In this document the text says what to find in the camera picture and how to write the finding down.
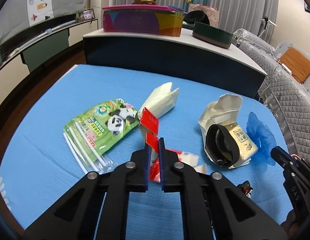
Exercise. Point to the pink patterned basket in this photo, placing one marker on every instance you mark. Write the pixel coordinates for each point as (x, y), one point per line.
(212, 13)

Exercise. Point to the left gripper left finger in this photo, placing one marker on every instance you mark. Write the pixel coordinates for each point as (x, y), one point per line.
(96, 207)

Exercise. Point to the black strap band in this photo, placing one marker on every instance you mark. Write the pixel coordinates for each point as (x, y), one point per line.
(221, 147)

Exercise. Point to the phone holder stand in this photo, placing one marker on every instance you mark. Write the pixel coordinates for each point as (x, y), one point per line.
(267, 24)

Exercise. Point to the clear pack of straws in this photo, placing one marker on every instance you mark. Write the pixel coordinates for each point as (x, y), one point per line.
(82, 141)

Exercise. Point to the orange cushion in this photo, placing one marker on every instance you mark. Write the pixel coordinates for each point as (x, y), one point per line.
(297, 63)

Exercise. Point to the cream crumpled tissue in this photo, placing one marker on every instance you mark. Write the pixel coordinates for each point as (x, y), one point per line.
(161, 100)

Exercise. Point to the dark green round tin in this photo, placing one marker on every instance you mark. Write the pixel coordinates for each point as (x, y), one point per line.
(212, 35)

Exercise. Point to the grey quilted sofa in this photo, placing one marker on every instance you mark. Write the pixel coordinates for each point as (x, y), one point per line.
(287, 99)

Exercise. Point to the colourful rectangular box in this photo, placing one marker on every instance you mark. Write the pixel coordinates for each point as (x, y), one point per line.
(143, 19)

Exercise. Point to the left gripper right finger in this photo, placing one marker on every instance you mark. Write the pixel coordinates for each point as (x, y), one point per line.
(213, 207)

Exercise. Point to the cream tissue pack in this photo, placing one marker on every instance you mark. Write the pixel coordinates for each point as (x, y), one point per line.
(247, 148)

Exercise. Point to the tv cabinet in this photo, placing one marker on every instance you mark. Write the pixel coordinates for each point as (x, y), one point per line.
(28, 57)

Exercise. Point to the white paper bag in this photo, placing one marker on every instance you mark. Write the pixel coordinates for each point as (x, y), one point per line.
(223, 112)

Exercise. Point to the brown teapot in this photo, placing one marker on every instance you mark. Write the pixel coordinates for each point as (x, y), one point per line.
(148, 2)

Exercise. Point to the small photo frame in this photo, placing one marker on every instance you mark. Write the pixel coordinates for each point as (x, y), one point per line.
(88, 14)

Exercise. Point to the red snack wrapper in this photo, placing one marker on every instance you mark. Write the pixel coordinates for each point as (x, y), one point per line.
(149, 125)

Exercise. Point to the white top coffee table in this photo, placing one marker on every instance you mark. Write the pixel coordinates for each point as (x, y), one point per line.
(184, 57)

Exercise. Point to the small dark candy wrapper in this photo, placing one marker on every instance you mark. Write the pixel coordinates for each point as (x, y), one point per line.
(246, 188)

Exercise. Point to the blue plastic shoe cover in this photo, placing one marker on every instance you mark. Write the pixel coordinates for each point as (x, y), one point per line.
(263, 138)

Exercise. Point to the black bowl hat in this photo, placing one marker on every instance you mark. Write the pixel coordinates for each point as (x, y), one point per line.
(196, 16)

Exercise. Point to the grey covered television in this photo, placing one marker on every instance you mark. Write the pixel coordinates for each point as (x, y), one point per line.
(18, 15)

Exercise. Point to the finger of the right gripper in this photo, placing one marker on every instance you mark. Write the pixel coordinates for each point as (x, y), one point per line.
(281, 157)

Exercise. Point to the green panda snack bag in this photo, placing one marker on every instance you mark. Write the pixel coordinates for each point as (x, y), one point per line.
(113, 119)

